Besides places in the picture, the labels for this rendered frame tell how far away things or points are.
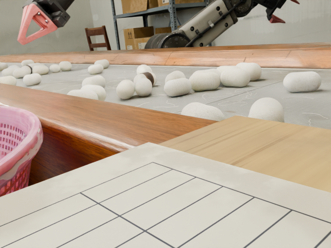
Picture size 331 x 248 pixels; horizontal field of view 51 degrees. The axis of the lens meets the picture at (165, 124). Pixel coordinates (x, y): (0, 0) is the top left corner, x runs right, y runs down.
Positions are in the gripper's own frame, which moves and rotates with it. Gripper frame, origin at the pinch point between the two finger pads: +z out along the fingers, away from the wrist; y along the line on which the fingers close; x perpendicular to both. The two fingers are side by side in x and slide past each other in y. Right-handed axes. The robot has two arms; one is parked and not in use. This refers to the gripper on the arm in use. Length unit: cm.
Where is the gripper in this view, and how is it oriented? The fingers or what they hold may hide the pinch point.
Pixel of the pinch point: (22, 40)
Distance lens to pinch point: 78.6
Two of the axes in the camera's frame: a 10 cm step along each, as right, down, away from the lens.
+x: 5.6, 5.7, 6.1
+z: -4.9, 8.1, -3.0
